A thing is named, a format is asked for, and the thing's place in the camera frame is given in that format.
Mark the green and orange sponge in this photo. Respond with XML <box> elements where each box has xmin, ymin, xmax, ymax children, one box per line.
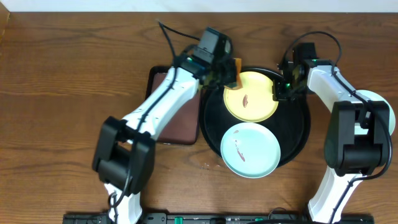
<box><xmin>224</xmin><ymin>58</ymin><xmax>243</xmax><ymax>90</ymax></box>

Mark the yellow plate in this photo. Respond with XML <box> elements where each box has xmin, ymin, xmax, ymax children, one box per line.
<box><xmin>223</xmin><ymin>72</ymin><xmax>279</xmax><ymax>123</ymax></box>

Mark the light blue plate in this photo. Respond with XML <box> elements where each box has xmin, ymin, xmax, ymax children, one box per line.
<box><xmin>356</xmin><ymin>89</ymin><xmax>397</xmax><ymax>136</ymax></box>
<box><xmin>220</xmin><ymin>123</ymin><xmax>281</xmax><ymax>179</ymax></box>

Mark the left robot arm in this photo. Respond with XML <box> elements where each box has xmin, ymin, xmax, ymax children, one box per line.
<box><xmin>92</xmin><ymin>54</ymin><xmax>241</xmax><ymax>223</ymax></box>

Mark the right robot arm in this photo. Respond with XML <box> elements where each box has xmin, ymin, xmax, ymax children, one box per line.
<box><xmin>274</xmin><ymin>57</ymin><xmax>392</xmax><ymax>223</ymax></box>

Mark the round black tray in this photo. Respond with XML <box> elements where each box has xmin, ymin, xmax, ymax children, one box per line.
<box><xmin>200</xmin><ymin>67</ymin><xmax>310</xmax><ymax>166</ymax></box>

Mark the black rectangular water tray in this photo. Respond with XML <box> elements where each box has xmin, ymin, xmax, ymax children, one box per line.
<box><xmin>145</xmin><ymin>66</ymin><xmax>201</xmax><ymax>145</ymax></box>

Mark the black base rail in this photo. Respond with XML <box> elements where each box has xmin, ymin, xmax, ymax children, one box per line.
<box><xmin>62</xmin><ymin>212</ymin><xmax>374</xmax><ymax>224</ymax></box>

